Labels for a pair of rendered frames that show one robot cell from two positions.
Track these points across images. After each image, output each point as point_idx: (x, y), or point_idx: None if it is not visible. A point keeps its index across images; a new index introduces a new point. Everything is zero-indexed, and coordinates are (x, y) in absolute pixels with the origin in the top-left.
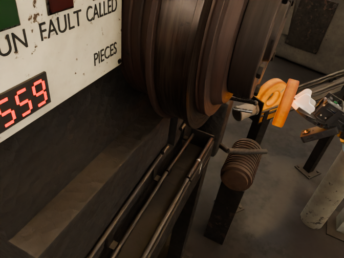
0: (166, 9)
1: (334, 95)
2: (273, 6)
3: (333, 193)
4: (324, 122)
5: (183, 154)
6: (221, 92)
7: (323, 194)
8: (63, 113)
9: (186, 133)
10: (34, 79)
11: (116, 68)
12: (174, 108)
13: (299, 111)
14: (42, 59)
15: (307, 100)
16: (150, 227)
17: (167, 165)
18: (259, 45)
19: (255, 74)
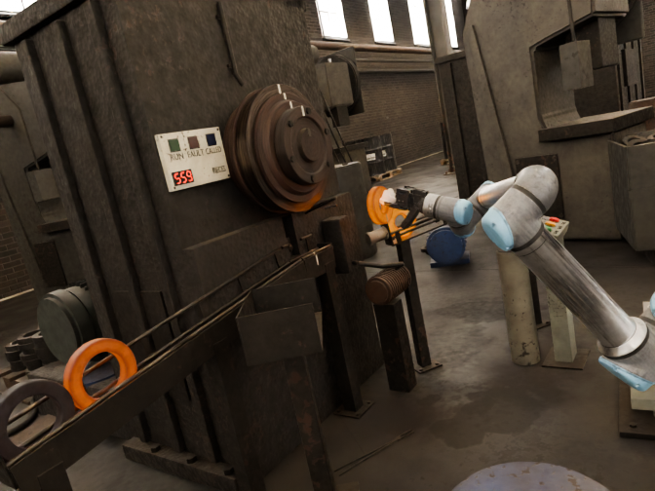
0: (237, 142)
1: (408, 186)
2: (283, 129)
3: (513, 304)
4: (404, 205)
5: None
6: (280, 176)
7: (507, 312)
8: (202, 195)
9: None
10: (186, 169)
11: (231, 183)
12: (259, 191)
13: (385, 205)
14: (189, 164)
15: (387, 194)
16: None
17: None
18: (283, 145)
19: (288, 160)
